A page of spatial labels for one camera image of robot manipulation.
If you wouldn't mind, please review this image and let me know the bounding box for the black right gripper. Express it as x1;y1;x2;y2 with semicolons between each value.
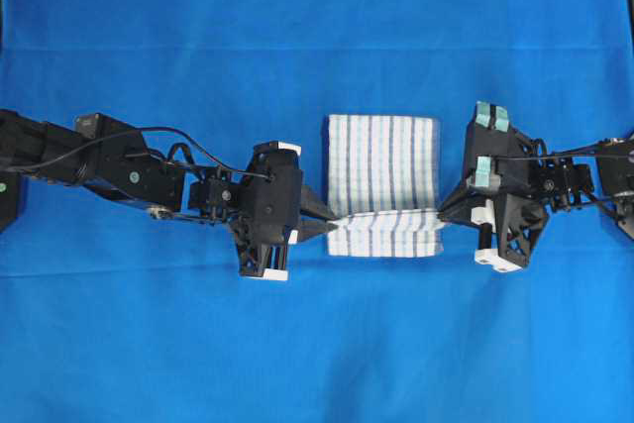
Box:
438;101;549;272

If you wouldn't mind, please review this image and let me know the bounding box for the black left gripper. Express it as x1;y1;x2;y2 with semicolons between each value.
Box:
230;141;338;280

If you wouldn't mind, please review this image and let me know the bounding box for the white blue striped towel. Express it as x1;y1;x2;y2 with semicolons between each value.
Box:
327;114;443;258

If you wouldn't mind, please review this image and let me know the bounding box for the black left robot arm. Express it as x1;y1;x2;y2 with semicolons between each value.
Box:
1;110;337;281

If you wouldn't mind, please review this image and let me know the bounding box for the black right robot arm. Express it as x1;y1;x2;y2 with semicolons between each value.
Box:
438;101;633;272

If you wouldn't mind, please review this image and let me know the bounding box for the blue table cloth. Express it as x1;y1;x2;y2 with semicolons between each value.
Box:
1;0;633;422

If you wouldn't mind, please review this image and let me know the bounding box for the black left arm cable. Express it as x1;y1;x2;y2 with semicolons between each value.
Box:
9;127;276;181

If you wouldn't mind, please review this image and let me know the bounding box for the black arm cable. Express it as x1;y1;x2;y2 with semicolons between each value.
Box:
489;138;634;162
9;127;276;181

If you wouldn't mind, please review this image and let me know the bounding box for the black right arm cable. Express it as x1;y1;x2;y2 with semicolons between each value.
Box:
489;138;634;162

